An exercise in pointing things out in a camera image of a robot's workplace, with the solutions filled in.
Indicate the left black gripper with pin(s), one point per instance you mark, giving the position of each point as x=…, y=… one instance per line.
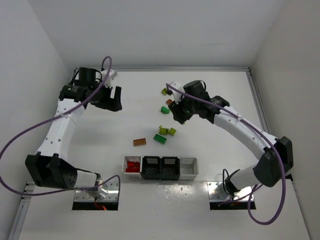
x=107, y=100

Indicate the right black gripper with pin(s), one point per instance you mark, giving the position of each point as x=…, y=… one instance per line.
x=181, y=113

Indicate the orange brick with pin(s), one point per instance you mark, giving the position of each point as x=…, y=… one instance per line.
x=139, y=142
x=169, y=102

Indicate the red square brick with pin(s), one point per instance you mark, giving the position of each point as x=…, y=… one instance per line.
x=131, y=164

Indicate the red long brick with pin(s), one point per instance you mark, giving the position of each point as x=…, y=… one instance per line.
x=132, y=170

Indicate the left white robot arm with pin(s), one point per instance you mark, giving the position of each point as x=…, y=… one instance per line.
x=49, y=167

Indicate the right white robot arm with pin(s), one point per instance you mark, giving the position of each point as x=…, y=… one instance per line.
x=274, y=155

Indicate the green sloped brick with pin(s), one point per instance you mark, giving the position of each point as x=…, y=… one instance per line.
x=165, y=110

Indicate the lime square brick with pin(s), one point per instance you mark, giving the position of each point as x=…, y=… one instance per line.
x=172, y=131

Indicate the lime printed brick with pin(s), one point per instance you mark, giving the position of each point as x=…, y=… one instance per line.
x=163, y=131

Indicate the lime brick top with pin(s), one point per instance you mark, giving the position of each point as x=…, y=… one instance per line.
x=164, y=91

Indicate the green long brick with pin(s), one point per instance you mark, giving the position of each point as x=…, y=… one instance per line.
x=160, y=139

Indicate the right black bin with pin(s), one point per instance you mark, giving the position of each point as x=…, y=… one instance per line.
x=170, y=168

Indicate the black bin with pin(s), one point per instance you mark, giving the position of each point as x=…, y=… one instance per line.
x=151, y=168
x=170, y=168

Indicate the right white bin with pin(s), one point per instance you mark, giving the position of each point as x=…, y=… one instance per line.
x=188, y=168

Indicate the white bin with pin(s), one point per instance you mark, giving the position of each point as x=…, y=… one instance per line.
x=124, y=166
x=188, y=168

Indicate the left black bin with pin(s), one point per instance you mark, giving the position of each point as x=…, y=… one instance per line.
x=151, y=168

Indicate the left white bin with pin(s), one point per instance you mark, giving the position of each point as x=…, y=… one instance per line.
x=124, y=166

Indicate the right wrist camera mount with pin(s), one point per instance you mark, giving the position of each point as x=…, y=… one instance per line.
x=175, y=89

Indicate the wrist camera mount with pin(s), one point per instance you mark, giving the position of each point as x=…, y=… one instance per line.
x=175, y=89
x=108, y=78

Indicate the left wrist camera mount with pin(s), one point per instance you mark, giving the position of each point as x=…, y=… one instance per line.
x=108, y=78

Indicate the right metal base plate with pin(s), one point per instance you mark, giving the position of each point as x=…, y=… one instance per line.
x=217, y=194

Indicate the metal base plate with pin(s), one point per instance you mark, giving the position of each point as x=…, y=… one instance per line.
x=108, y=192
x=217, y=194

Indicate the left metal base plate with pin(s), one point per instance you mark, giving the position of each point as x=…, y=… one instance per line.
x=108, y=192

